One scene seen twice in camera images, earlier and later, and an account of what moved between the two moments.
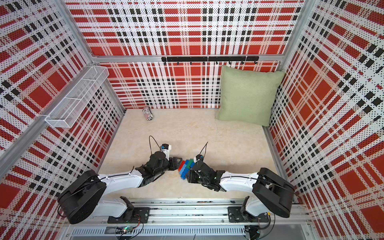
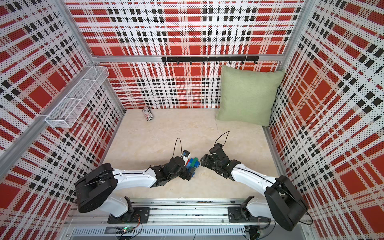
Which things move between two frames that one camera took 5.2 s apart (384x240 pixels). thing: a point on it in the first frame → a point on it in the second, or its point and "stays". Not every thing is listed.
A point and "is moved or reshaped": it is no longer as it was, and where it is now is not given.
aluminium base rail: [192, 218] stays
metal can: [147, 113] stays
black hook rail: [211, 58] stays
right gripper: [191, 177] → [206, 161]
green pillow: [247, 96] stays
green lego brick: [188, 164] is moved or reshaped
